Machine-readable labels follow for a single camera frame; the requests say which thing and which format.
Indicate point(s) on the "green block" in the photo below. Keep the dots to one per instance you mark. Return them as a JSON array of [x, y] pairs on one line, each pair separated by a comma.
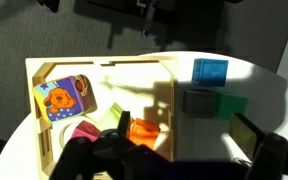
[[231, 106]]

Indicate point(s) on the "pale lime yellow block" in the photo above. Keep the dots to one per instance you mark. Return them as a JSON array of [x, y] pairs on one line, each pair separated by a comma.
[[109, 116]]

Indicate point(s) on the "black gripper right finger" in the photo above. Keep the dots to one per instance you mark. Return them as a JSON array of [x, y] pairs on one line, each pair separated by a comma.
[[244, 135]]

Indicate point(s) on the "light wooden tray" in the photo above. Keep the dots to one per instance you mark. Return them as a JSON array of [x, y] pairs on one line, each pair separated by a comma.
[[134, 76]]

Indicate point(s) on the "grey block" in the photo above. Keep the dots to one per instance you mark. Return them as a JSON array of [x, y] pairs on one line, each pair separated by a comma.
[[199, 103]]

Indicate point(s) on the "colourful plush picture cube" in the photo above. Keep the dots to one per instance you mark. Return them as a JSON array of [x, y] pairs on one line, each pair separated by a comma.
[[62, 98]]

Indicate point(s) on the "orange block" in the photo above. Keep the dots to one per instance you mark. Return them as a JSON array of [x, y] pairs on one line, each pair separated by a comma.
[[144, 132]]

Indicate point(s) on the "blue block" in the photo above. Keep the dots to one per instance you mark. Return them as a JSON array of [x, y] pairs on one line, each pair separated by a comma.
[[210, 72]]

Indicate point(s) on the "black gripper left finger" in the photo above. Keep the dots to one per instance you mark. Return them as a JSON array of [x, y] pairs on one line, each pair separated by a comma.
[[124, 122]]

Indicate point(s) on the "pink block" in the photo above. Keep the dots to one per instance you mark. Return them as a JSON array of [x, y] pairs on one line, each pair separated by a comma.
[[84, 130]]

